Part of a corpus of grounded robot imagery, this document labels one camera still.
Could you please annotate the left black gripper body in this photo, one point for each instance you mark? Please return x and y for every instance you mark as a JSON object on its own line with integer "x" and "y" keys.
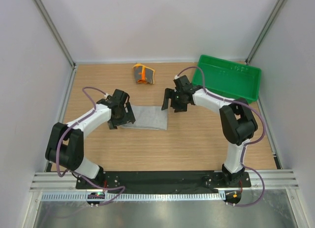
{"x": 115, "y": 120}

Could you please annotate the right aluminium frame post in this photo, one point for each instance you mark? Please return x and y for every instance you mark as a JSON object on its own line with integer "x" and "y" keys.
{"x": 266, "y": 28}

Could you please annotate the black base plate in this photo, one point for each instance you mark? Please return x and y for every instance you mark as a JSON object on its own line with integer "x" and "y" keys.
{"x": 172, "y": 182}

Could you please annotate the rolled grey orange towel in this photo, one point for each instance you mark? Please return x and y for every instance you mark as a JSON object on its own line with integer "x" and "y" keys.
{"x": 143, "y": 74}

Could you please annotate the left aluminium frame post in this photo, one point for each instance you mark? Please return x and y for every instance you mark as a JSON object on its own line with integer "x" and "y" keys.
{"x": 51, "y": 26}

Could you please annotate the green plastic tray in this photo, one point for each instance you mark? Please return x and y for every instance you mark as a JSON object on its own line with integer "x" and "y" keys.
{"x": 230, "y": 79}

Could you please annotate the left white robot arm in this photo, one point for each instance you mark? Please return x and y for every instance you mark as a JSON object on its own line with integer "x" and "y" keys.
{"x": 66, "y": 143}

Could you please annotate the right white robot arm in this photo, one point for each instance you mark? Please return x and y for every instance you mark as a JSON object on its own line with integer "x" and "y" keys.
{"x": 237, "y": 121}

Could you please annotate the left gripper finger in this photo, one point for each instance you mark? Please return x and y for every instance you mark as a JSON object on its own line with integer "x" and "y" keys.
{"x": 128, "y": 114}
{"x": 113, "y": 124}

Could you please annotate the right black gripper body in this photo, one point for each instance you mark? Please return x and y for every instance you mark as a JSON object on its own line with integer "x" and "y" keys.
{"x": 183, "y": 106}

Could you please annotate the grey panda towel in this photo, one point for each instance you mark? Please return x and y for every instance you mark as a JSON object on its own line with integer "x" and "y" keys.
{"x": 148, "y": 118}

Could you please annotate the white slotted cable duct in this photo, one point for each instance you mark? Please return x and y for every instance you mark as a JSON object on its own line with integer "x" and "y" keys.
{"x": 98, "y": 197}

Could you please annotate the aluminium frame post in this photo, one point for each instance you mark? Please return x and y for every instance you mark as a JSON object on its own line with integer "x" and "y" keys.
{"x": 51, "y": 26}
{"x": 266, "y": 28}

